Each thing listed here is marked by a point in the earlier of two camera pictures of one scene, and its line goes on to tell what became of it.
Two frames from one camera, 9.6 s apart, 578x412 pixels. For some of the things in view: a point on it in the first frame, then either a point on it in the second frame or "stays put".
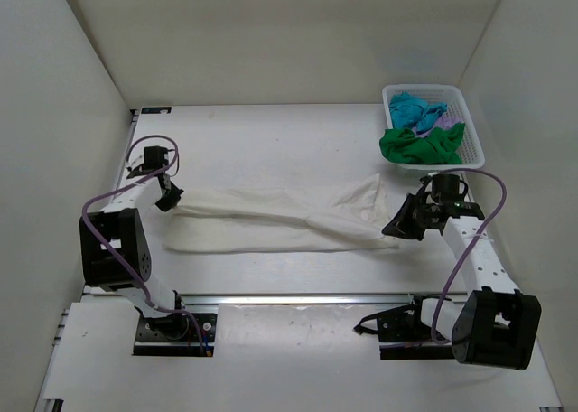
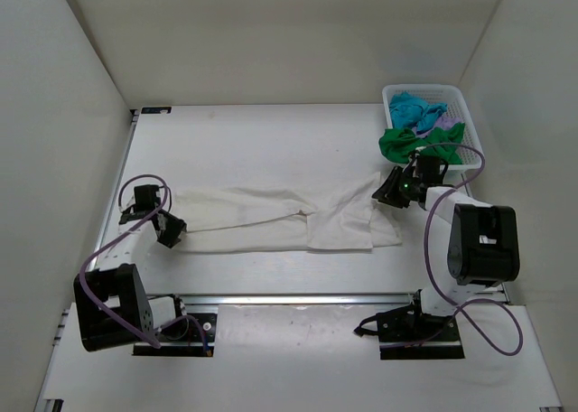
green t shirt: [402, 145] stays put
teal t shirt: [406, 112] stays put
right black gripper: [400, 227] → [387, 194]
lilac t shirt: [445, 122] stays put
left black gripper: [173, 199] → [179, 225]
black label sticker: [155, 109] stays put
